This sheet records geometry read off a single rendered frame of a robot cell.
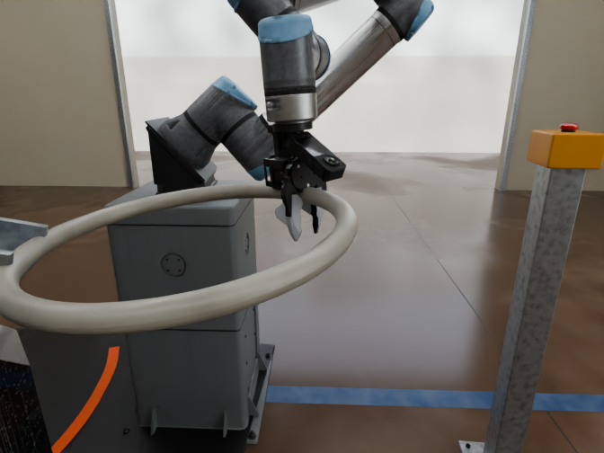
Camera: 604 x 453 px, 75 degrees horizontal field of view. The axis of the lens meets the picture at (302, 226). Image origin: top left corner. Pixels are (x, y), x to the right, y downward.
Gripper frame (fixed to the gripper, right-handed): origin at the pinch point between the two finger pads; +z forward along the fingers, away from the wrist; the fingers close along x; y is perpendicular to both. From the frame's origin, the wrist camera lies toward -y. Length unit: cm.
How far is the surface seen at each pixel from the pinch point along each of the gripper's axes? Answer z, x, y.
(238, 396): 74, -7, 51
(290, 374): 91, -41, 63
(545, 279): 26, -60, -24
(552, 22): -82, -506, 119
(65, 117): -19, -85, 540
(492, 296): 100, -178, 33
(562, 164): -5, -58, -25
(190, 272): 26, -1, 57
